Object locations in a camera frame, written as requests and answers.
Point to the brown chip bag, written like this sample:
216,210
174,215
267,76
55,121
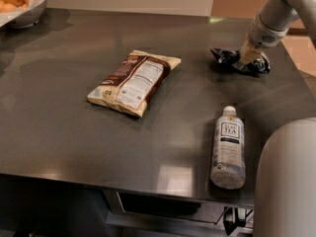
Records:
132,85

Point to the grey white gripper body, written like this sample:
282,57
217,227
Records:
264,34

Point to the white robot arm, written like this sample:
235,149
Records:
285,192

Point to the white paper bowl liner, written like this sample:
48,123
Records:
13,15

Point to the silver fruit bowl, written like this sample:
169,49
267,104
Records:
28,14

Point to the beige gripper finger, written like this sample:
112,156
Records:
249,52

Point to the orange fruit lower left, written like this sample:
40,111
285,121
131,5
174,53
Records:
7,8

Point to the clear tea bottle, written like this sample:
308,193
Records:
228,153

